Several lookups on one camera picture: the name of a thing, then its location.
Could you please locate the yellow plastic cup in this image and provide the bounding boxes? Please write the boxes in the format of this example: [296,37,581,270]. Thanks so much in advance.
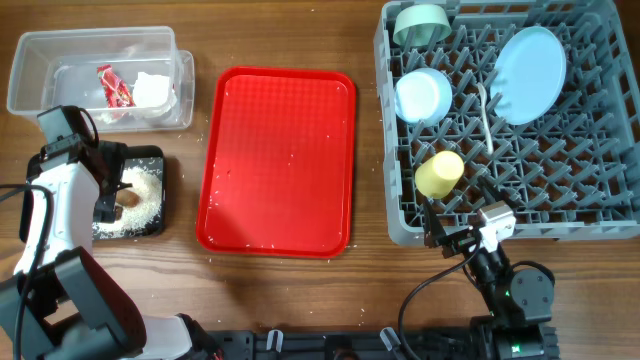
[415,151,464,199]

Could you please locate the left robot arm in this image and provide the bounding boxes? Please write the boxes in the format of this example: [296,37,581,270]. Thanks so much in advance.
[1,106,216,359]

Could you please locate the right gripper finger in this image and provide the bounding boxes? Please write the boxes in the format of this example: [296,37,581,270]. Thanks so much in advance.
[477,177,515,210]
[423,199,447,248]

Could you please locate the black waste tray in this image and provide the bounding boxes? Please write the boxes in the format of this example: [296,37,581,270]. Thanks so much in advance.
[92,145,166,240]

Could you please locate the red snack wrapper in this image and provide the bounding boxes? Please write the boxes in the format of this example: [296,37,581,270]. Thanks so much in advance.
[97,64,135,108]

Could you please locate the grey dishwasher rack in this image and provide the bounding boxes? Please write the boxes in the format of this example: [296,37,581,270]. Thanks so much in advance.
[373,1,639,246]

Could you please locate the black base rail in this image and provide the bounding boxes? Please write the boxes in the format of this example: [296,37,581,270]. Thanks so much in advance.
[199,326,560,360]

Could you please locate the small light blue bowl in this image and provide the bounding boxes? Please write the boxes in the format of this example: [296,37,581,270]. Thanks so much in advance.
[394,68,453,126]

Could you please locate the clear plastic bin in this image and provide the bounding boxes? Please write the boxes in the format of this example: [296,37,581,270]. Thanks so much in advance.
[7,26,195,133]

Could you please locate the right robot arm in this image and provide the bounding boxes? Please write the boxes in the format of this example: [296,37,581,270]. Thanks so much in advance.
[424,178,560,359]

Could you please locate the brown food chunk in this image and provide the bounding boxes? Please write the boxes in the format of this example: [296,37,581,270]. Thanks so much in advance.
[115,206,123,221]

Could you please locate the brown carrot-like food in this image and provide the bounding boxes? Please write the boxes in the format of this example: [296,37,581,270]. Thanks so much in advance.
[116,189,141,208]

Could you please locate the white rice pile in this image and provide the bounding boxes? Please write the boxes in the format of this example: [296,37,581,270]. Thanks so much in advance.
[93,166,163,240]

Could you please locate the mint green bowl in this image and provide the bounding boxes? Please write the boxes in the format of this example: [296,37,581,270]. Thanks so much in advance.
[393,4,452,46]

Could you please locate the red serving tray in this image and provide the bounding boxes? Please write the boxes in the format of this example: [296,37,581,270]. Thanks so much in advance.
[196,66,357,259]

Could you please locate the large light blue plate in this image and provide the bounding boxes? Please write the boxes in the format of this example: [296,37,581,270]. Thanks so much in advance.
[489,26,567,126]

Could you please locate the white tissue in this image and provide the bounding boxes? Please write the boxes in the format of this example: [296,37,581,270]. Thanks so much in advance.
[133,72,177,118]

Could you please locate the white plastic spoon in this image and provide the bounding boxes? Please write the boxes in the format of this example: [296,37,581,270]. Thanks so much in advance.
[477,83,494,155]

